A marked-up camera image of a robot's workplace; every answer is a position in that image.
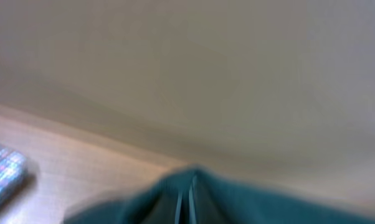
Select black shirt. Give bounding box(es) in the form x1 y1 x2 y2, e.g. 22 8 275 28
64 168 375 224

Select plaid red blue shirt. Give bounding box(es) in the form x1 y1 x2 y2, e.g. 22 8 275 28
0 144 27 206

